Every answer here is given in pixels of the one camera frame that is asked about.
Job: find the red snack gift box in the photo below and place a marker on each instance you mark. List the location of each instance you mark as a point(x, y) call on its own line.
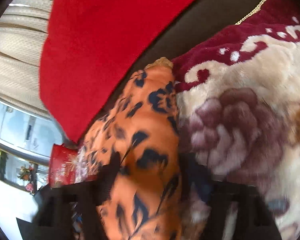
point(71, 165)

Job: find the orange black floral garment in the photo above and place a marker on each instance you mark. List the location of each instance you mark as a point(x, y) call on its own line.
point(142, 128)

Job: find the beige dotted curtain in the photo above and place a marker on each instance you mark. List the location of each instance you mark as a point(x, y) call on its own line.
point(23, 31)

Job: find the white refrigerator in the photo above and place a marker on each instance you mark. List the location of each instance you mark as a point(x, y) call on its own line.
point(27, 134)

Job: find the floral plush blanket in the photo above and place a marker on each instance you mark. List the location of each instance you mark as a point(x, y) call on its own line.
point(239, 99)

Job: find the dark brown sofa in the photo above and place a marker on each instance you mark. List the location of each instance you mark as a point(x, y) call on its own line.
point(201, 20)

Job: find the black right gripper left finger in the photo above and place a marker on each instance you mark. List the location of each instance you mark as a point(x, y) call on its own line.
point(54, 218)

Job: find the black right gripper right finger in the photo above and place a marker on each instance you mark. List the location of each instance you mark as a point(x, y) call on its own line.
point(207, 204)

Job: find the red blanket on sofa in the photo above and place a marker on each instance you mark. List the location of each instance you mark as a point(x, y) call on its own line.
point(90, 46)

